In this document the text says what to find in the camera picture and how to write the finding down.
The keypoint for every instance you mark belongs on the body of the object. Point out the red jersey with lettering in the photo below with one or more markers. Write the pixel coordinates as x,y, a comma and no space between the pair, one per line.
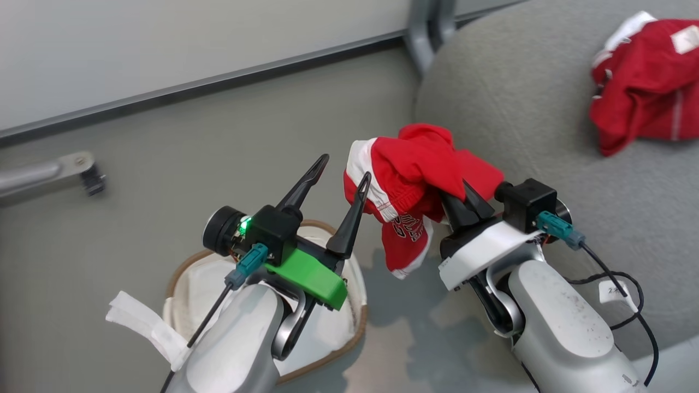
644,87

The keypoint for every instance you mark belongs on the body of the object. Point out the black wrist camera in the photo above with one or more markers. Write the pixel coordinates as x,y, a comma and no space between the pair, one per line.
524,202
273,229

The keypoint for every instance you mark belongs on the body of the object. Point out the grey upholstered couch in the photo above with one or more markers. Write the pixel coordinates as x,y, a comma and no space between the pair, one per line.
519,98

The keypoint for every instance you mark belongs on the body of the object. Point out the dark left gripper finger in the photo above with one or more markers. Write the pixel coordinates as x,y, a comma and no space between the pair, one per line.
349,229
303,188

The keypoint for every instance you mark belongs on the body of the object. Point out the grey partition bottom rail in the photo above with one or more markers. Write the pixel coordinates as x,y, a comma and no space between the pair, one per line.
218,82

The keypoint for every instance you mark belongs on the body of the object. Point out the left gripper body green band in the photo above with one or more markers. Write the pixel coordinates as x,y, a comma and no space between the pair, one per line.
311,275

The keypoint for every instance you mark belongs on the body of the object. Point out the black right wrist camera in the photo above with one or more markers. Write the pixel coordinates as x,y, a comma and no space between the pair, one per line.
524,202

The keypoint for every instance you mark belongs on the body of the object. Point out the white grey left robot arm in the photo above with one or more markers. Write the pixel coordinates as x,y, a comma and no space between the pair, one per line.
235,338

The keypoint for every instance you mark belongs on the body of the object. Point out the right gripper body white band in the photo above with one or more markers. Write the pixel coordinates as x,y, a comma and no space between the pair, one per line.
480,248

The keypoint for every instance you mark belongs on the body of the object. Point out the white basket brown woven rim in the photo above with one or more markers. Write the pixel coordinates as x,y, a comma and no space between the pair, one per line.
349,341

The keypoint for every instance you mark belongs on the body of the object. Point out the black caster wheel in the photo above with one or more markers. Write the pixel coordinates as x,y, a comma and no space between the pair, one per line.
94,180

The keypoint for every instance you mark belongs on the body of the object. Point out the red and white shorts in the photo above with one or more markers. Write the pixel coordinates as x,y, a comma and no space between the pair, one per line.
415,164

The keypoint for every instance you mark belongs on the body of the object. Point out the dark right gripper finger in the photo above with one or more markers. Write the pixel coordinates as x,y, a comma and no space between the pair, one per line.
456,215
479,207

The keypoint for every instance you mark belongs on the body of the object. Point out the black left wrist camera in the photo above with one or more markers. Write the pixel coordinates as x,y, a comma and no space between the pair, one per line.
273,229

